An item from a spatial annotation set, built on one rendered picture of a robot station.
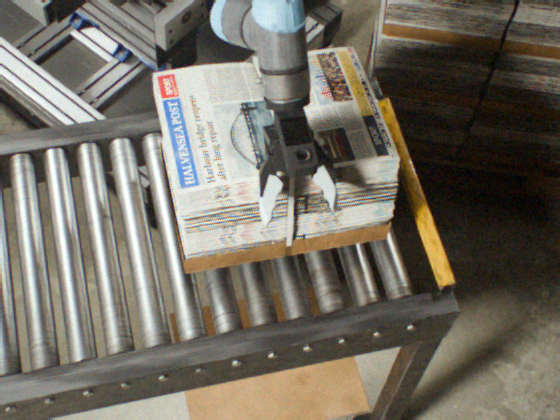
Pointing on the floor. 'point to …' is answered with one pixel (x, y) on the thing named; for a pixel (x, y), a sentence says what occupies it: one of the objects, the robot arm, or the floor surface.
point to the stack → (411, 15)
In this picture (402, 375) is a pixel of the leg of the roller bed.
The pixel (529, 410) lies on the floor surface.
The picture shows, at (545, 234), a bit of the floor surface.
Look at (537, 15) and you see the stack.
